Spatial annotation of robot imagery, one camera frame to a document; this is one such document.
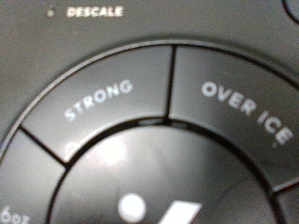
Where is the black Keurig coffee machine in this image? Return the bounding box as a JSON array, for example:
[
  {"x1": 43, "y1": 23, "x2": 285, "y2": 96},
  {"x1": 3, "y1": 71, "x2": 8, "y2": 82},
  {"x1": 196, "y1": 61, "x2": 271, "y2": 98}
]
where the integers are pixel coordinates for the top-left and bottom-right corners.
[{"x1": 0, "y1": 0, "x2": 299, "y2": 224}]

